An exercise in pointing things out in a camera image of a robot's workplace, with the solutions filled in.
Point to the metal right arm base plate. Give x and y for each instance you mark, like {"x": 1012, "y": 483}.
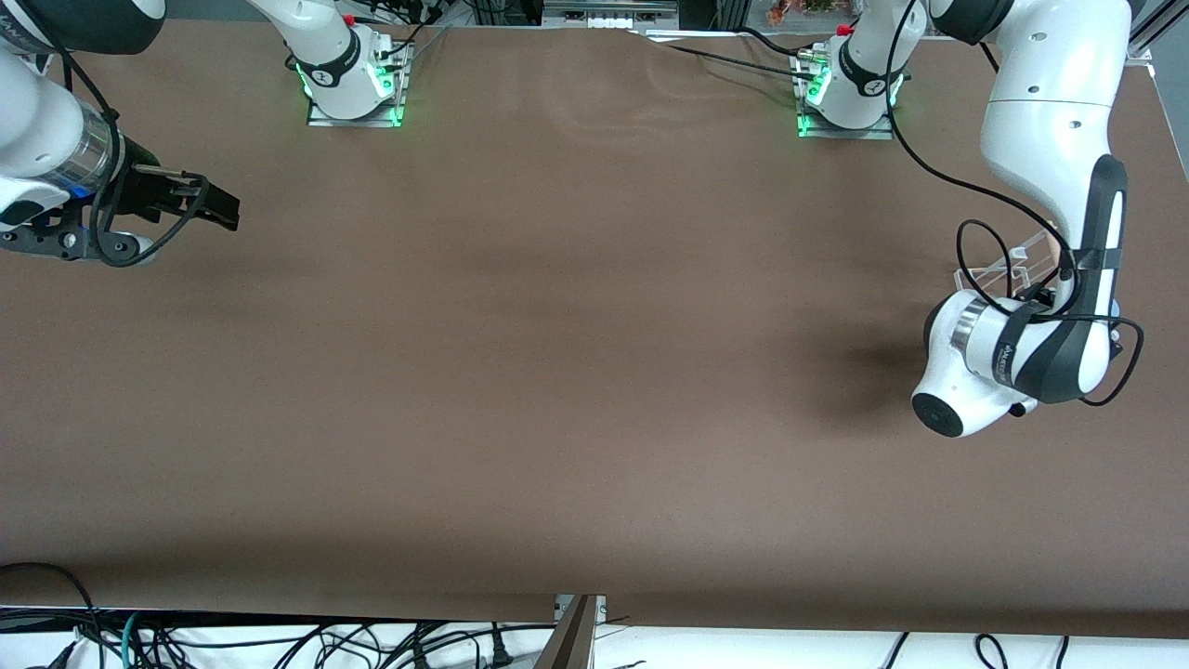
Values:
{"x": 395, "y": 102}

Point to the white power strip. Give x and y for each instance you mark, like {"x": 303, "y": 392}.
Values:
{"x": 615, "y": 20}

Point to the white Franka left robot arm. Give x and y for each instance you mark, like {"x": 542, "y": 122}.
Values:
{"x": 1050, "y": 121}

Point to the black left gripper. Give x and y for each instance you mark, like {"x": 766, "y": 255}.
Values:
{"x": 1047, "y": 298}

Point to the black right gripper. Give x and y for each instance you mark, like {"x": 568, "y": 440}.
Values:
{"x": 142, "y": 189}

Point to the white Franka right robot arm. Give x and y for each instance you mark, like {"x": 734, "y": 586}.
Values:
{"x": 37, "y": 121}

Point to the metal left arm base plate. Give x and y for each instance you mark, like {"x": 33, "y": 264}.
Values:
{"x": 878, "y": 130}

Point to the aluminium frame profile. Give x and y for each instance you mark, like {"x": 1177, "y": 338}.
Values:
{"x": 1147, "y": 32}

